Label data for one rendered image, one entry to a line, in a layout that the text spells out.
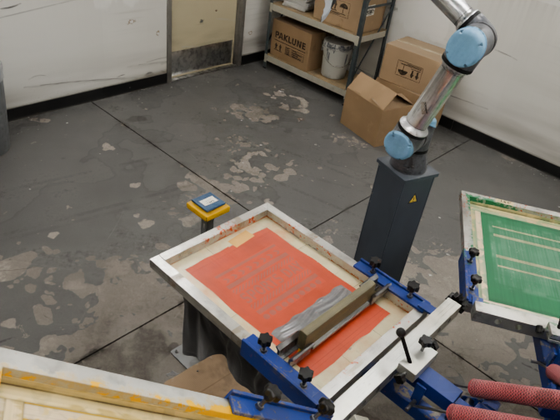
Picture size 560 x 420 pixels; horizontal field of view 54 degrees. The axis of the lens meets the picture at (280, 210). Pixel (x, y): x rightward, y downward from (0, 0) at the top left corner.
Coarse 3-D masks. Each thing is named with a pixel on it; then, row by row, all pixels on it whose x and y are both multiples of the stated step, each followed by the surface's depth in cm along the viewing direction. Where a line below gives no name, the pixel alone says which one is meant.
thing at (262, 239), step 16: (256, 240) 211; (272, 240) 212; (304, 256) 206; (320, 272) 200; (320, 288) 193; (352, 288) 195; (304, 304) 186; (352, 320) 182; (368, 320) 183; (352, 336) 176
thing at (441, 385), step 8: (424, 376) 156; (432, 376) 156; (440, 376) 157; (424, 384) 155; (432, 384) 154; (440, 384) 154; (448, 384) 154; (432, 392) 153; (440, 392) 152; (448, 392) 152; (456, 392) 152; (432, 400) 154; (440, 400) 152; (448, 400) 150; (456, 400) 151
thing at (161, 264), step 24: (240, 216) 216; (264, 216) 223; (192, 240) 201; (216, 240) 207; (312, 240) 209; (168, 264) 188; (192, 288) 180; (216, 312) 173; (408, 312) 183; (240, 336) 166; (384, 336) 173; (360, 360) 164; (336, 384) 156
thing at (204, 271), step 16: (224, 256) 201; (240, 256) 202; (192, 272) 192; (208, 272) 193; (224, 288) 187; (240, 304) 182; (256, 320) 177; (272, 320) 178; (288, 320) 179; (272, 336) 172; (336, 336) 176; (320, 352) 169; (336, 352) 170; (320, 368) 164
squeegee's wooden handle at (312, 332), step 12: (360, 288) 180; (372, 288) 183; (348, 300) 175; (360, 300) 179; (324, 312) 169; (336, 312) 170; (348, 312) 177; (312, 324) 164; (324, 324) 166; (336, 324) 174; (300, 336) 163; (312, 336) 164; (300, 348) 165
